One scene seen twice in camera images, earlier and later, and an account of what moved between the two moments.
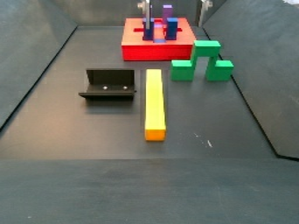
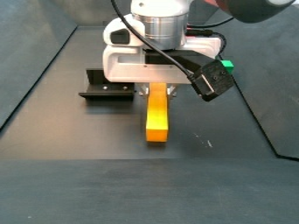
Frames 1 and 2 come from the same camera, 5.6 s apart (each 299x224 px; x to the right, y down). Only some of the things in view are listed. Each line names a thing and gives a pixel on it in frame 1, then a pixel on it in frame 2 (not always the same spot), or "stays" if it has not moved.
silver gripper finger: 206,3 -> 125,57
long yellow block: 155,125 stays
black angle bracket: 110,83 stays
